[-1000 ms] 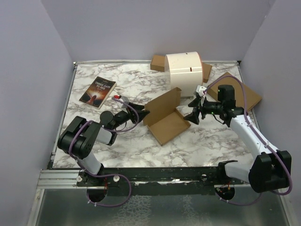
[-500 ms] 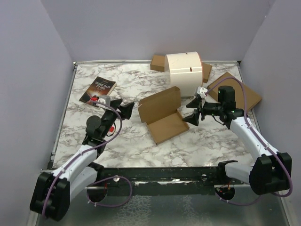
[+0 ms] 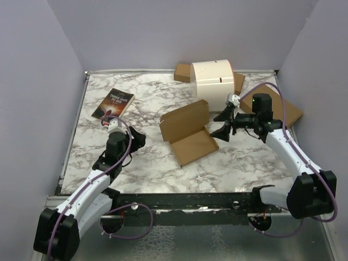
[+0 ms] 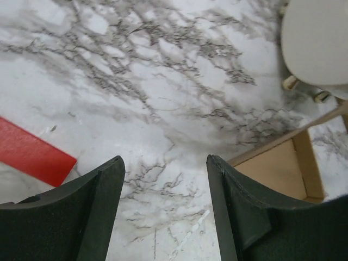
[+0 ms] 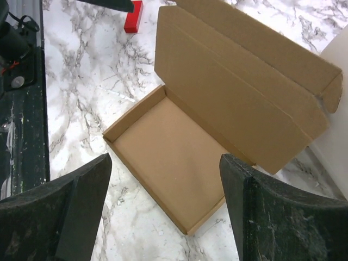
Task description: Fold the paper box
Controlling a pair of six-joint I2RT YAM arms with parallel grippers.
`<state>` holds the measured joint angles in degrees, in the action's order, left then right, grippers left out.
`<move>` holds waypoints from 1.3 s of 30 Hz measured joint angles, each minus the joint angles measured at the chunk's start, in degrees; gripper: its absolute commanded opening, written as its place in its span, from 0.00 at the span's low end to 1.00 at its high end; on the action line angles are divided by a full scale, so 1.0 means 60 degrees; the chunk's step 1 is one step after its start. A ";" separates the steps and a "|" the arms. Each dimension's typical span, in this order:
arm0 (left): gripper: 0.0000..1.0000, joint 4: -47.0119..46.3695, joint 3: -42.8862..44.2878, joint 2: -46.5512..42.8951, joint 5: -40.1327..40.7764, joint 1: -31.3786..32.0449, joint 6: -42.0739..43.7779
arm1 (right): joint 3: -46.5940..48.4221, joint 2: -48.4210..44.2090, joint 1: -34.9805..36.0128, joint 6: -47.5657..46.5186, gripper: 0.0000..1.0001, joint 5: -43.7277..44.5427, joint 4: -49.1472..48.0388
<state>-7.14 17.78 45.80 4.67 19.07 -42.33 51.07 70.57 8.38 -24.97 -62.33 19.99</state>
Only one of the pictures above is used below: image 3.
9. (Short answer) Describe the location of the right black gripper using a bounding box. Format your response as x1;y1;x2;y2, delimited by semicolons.
210;105;259;141

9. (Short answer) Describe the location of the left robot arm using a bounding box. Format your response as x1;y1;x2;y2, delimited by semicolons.
33;126;146;260

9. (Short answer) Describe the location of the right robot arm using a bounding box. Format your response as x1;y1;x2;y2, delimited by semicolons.
210;94;337;219

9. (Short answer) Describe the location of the white cylindrical bread box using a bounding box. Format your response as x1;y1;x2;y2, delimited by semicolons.
190;60;235;113

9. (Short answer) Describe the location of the small brown box behind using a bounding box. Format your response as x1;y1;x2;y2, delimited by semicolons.
173;63;191;83

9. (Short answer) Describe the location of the closed brown cardboard box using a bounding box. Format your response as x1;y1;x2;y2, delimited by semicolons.
240;84;302;128

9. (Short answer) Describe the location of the dark paperback book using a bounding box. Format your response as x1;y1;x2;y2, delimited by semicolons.
91;88;135;119

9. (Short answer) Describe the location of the brown cardboard piece behind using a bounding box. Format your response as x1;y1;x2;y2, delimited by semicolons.
234;72;245;96

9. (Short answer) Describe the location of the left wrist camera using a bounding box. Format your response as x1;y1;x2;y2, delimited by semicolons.
102;119;126;134

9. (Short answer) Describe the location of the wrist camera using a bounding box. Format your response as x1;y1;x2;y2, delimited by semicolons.
102;119;126;134
225;93;240;113

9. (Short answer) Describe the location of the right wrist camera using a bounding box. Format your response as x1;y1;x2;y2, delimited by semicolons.
225;93;240;113

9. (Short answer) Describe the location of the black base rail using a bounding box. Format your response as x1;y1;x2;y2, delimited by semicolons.
100;189;281;231

